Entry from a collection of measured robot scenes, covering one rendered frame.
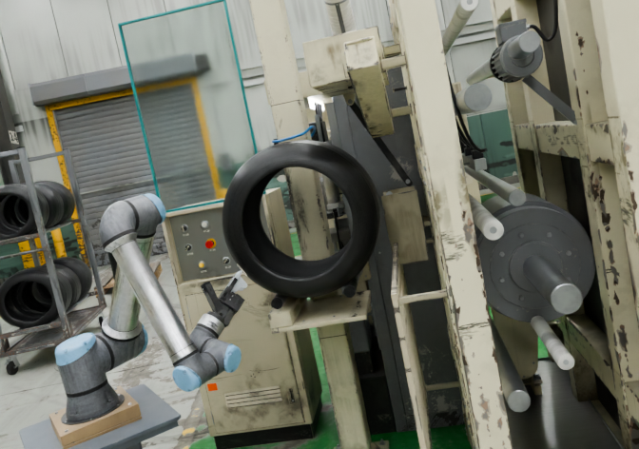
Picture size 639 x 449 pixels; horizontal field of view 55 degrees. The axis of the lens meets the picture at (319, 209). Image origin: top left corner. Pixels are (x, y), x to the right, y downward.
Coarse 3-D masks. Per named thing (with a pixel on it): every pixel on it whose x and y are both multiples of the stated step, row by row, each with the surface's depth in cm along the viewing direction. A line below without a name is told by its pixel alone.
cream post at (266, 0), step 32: (256, 0) 256; (256, 32) 258; (288, 32) 262; (288, 64) 258; (288, 96) 259; (288, 128) 261; (288, 192) 265; (320, 192) 271; (320, 224) 265; (320, 256) 267; (352, 352) 277; (352, 384) 272; (352, 416) 274; (352, 448) 276
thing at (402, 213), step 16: (384, 192) 271; (400, 192) 252; (416, 192) 251; (384, 208) 253; (400, 208) 252; (416, 208) 252; (400, 224) 253; (416, 224) 252; (400, 240) 254; (416, 240) 253; (400, 256) 255; (416, 256) 254
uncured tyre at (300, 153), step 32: (256, 160) 227; (288, 160) 223; (320, 160) 222; (352, 160) 231; (256, 192) 255; (352, 192) 222; (224, 224) 232; (256, 224) 257; (256, 256) 255; (288, 256) 259; (352, 256) 225; (288, 288) 230; (320, 288) 228
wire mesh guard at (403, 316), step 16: (400, 272) 253; (400, 288) 227; (400, 320) 177; (400, 336) 177; (416, 352) 261; (416, 368) 236; (416, 384) 214; (416, 400) 179; (416, 416) 180; (432, 448) 221
